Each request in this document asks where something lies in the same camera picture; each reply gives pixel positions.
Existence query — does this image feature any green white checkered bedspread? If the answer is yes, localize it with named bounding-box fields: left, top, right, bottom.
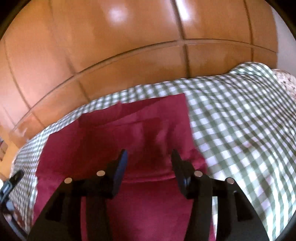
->
left=10, top=62, right=295, bottom=240

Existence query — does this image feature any floral white pillow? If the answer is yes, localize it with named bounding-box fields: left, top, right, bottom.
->
left=273, top=69, right=296, bottom=100

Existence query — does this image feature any maroon embroidered sweater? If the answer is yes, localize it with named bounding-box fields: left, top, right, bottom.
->
left=34, top=94, right=207, bottom=240

